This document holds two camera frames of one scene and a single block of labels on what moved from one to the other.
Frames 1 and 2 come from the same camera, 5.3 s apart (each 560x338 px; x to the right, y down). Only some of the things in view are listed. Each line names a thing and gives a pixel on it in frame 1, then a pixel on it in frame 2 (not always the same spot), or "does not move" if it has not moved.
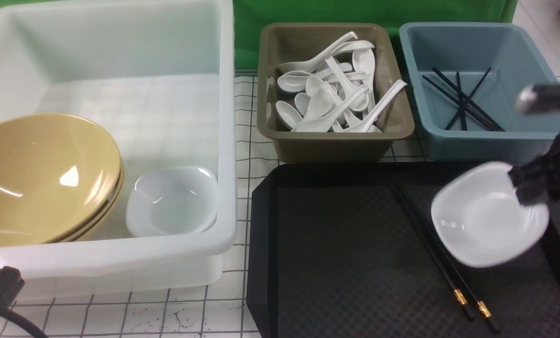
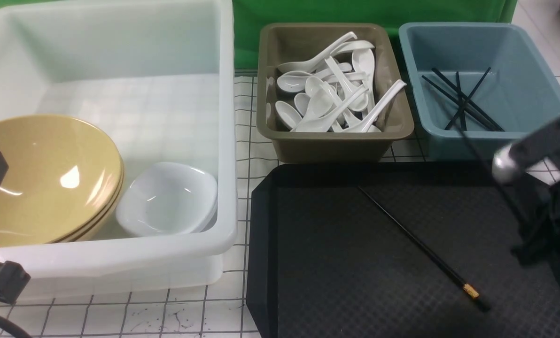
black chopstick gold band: [482, 305] -> [494, 173]
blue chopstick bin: [466, 76] does not move
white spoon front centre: [323, 124] does not move
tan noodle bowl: [60, 178] does not move
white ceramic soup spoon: [369, 124] does not move
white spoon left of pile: [295, 81] does not move
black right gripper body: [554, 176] -> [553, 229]
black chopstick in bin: [452, 85] does not move
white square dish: [477, 215] -> [171, 198]
